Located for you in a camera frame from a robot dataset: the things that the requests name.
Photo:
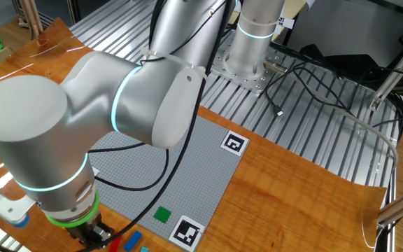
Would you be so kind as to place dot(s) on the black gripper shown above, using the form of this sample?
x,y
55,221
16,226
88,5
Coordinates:
x,y
91,229

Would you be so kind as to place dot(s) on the grey Lego baseplate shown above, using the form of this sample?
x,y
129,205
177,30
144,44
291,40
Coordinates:
x,y
194,175

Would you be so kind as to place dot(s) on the metal mounting plate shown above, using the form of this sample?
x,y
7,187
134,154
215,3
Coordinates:
x,y
254,82

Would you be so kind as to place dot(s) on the aluminium extrusion bar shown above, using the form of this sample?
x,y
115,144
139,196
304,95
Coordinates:
x,y
401,206
394,75

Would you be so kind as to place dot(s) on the white printed label tag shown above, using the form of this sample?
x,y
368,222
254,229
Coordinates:
x,y
287,21

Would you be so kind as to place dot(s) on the wood pattern table mat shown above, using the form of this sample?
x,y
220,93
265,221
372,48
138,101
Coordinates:
x,y
292,196

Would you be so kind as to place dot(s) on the cyan Lego plate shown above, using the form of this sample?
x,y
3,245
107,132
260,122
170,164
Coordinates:
x,y
144,249

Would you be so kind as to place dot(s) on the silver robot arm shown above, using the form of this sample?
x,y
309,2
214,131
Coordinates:
x,y
30,115

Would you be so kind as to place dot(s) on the red Lego brick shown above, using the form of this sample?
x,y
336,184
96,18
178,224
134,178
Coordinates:
x,y
115,245

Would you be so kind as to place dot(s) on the green square Lego plate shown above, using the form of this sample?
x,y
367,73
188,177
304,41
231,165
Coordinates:
x,y
162,214

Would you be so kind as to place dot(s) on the blue Lego brick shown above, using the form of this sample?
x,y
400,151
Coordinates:
x,y
132,241

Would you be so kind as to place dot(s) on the black white fiducial marker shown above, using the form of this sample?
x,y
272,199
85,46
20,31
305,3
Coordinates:
x,y
95,171
187,232
235,142

